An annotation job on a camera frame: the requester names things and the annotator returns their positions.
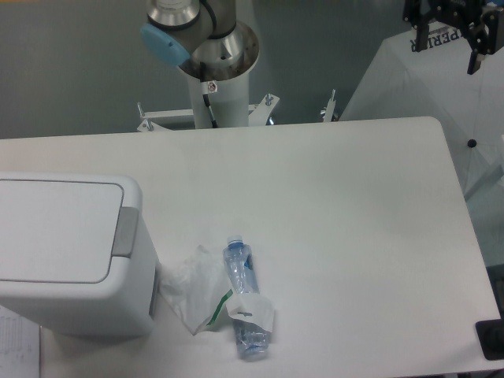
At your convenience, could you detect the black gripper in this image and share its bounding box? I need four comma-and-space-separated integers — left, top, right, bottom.
402, 0, 503, 75

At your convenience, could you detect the white plastic trash can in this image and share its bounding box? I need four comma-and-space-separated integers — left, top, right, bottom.
1, 172, 160, 337

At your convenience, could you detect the white trash can lid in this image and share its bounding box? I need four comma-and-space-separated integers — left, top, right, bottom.
1, 178, 142, 284

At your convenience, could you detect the white cloth covered table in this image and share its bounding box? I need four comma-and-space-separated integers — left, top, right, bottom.
341, 22, 503, 195

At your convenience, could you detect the black device at edge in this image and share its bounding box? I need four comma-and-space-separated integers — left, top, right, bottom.
475, 319, 503, 361

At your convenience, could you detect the clear plastic bag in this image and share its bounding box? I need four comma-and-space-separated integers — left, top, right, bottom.
158, 244, 276, 336

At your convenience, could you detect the clear crushed plastic bottle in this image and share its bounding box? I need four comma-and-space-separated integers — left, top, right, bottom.
223, 235, 274, 362

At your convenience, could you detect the printed paper sheet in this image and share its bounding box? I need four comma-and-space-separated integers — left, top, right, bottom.
1, 306, 40, 377

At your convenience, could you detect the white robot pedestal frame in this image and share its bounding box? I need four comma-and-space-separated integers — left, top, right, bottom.
135, 70, 338, 133

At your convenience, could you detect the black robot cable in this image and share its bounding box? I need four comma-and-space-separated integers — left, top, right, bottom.
198, 62, 220, 129

